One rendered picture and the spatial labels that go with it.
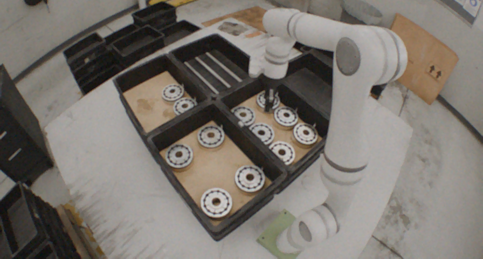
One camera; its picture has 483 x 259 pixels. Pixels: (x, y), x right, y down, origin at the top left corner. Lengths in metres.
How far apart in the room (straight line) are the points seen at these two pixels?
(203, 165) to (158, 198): 0.25
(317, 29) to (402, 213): 1.91
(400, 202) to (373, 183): 1.07
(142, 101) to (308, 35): 0.82
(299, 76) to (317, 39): 0.77
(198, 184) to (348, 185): 0.53
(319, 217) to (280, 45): 0.45
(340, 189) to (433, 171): 2.31
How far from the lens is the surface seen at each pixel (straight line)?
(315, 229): 0.57
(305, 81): 1.23
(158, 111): 1.04
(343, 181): 0.45
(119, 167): 1.10
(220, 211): 0.77
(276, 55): 0.65
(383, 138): 1.38
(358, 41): 0.33
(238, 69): 1.21
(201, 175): 0.85
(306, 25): 0.49
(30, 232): 1.59
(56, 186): 2.21
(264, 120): 0.99
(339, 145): 0.40
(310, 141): 0.94
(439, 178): 2.77
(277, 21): 0.57
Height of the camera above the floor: 1.59
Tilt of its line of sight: 52 degrees down
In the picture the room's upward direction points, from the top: 6 degrees clockwise
